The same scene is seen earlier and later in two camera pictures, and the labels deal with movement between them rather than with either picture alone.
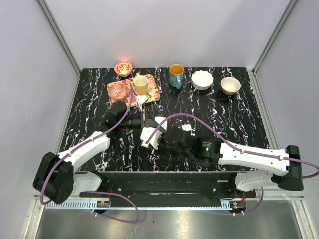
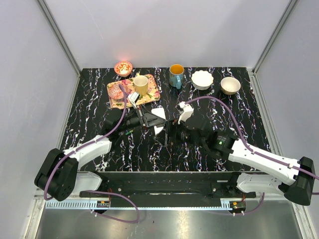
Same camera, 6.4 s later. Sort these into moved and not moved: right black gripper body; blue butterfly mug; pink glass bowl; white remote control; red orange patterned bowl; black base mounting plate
Moved: white remote control; right black gripper body
Not moved: black base mounting plate; blue butterfly mug; red orange patterned bowl; pink glass bowl
